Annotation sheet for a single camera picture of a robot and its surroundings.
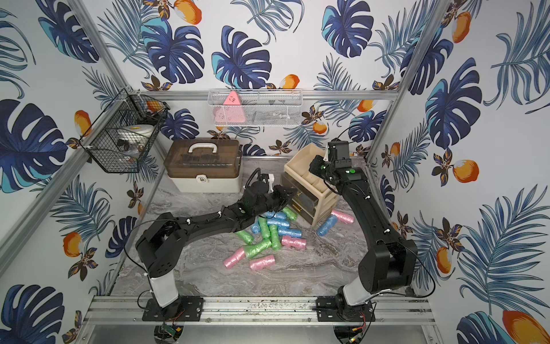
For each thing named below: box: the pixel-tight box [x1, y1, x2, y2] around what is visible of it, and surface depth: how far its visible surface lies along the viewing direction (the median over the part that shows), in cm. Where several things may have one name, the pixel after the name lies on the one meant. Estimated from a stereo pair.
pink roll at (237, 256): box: [223, 247, 246, 269], surface depth 86 cm
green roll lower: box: [242, 239, 273, 259], surface depth 87 cm
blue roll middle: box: [266, 218, 291, 228], surface depth 94 cm
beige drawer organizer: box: [280, 143, 339, 228], surface depth 85 cm
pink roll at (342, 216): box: [330, 209, 356, 225], surface depth 97 cm
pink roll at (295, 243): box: [281, 235, 308, 251], surface depth 89 cm
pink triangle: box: [213, 91, 247, 124], surface depth 92 cm
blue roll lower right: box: [277, 227, 303, 239], surface depth 92 cm
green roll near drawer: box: [281, 206, 298, 221], surface depth 98 cm
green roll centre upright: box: [257, 216, 272, 241], surface depth 93 cm
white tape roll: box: [116, 123, 155, 140], surface depth 81 cm
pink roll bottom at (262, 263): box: [249, 254, 276, 271], surface depth 85 cm
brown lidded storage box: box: [163, 139, 243, 193], surface depth 98 cm
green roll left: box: [234, 230, 255, 246], surface depth 91 cm
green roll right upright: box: [269, 224, 282, 252], surface depth 91 cm
